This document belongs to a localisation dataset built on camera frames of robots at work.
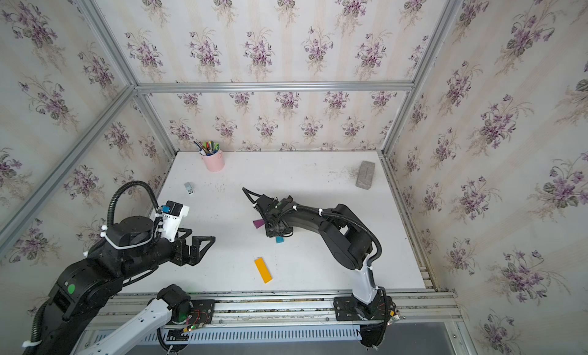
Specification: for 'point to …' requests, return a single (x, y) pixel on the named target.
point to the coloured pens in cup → (207, 148)
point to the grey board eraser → (365, 174)
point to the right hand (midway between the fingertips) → (278, 231)
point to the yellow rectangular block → (264, 271)
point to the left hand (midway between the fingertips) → (204, 235)
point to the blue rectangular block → (279, 239)
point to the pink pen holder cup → (214, 162)
